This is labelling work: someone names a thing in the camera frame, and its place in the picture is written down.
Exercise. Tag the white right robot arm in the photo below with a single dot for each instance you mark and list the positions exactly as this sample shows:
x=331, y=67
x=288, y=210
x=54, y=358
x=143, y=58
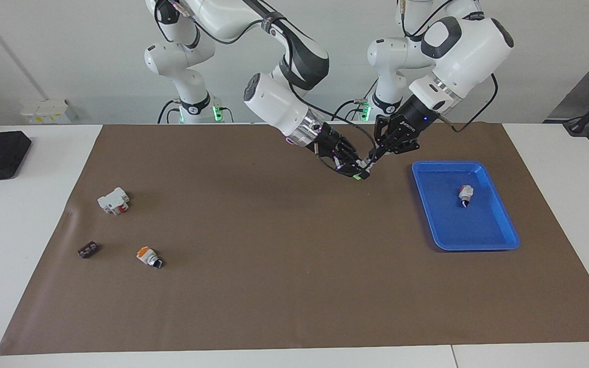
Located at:
x=274, y=102

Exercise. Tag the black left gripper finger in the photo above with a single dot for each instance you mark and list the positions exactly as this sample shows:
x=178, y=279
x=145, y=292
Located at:
x=382, y=135
x=402, y=145

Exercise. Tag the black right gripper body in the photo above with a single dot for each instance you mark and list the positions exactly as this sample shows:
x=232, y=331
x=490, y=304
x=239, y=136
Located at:
x=329, y=142

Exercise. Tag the small dark brown component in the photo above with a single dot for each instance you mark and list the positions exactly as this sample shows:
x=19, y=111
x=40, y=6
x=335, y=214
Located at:
x=88, y=250

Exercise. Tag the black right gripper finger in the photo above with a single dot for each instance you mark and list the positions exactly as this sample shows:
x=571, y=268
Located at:
x=352, y=151
x=343, y=167

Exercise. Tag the white circuit breaker red lever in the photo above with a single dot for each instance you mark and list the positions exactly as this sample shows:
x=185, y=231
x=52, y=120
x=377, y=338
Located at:
x=110, y=201

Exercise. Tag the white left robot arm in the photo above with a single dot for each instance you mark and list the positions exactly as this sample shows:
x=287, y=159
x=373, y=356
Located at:
x=463, y=51

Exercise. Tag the selector switch with orange back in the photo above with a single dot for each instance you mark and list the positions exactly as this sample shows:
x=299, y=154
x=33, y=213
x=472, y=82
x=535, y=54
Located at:
x=146, y=255
x=466, y=193

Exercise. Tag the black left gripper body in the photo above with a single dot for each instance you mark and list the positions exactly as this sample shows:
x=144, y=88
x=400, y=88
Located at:
x=409, y=120

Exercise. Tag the brown paper table mat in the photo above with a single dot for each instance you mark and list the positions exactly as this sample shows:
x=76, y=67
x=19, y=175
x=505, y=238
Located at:
x=274, y=281

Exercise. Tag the selector switch with green back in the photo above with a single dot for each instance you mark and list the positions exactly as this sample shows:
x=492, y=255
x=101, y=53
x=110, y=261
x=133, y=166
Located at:
x=361, y=175

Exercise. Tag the white wall conduit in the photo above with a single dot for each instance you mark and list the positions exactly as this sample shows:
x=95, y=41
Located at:
x=13, y=51

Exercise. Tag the blue plastic tray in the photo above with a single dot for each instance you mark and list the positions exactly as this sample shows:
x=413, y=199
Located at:
x=458, y=230

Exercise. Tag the white wall socket box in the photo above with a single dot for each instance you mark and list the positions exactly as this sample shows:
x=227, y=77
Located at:
x=44, y=112

